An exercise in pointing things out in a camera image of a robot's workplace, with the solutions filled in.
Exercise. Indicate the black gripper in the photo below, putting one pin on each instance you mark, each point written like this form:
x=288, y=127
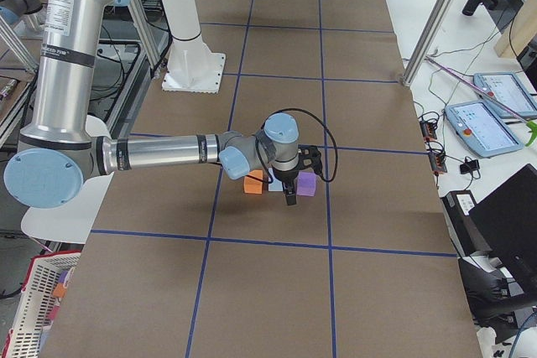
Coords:
x=286, y=176

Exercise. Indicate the light blue foam block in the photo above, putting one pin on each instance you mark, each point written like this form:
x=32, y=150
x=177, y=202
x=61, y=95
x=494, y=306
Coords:
x=276, y=185

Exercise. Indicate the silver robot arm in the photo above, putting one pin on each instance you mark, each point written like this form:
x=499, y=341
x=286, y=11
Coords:
x=56, y=155
x=30, y=11

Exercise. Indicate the purple foam block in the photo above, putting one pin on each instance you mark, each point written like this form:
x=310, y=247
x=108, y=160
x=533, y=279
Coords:
x=306, y=184

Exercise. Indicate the orange foam block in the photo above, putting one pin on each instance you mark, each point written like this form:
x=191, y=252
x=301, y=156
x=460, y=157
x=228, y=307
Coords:
x=253, y=182

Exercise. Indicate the near teach pendant tablet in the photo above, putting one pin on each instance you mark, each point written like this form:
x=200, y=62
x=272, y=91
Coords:
x=481, y=129

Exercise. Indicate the teach pendant tablet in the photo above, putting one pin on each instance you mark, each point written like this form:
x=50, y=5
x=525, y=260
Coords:
x=508, y=88
x=481, y=129

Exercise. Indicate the black laptop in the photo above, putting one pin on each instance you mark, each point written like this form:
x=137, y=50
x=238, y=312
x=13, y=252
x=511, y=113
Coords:
x=507, y=220

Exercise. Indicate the far teach pendant tablet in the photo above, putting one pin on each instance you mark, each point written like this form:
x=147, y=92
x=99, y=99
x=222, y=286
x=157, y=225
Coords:
x=508, y=88

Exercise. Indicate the metal reacher stick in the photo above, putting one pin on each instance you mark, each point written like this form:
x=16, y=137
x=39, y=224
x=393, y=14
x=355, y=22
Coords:
x=480, y=91

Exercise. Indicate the white plastic basket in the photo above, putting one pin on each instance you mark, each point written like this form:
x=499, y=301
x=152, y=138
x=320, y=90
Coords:
x=38, y=304

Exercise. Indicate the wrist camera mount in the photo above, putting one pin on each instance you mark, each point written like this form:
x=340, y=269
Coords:
x=310, y=158

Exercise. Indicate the white camera pedestal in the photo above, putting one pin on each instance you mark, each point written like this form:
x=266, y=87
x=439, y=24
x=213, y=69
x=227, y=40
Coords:
x=191, y=66

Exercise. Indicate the aluminium frame post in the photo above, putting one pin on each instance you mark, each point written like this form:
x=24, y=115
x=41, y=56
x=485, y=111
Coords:
x=427, y=36

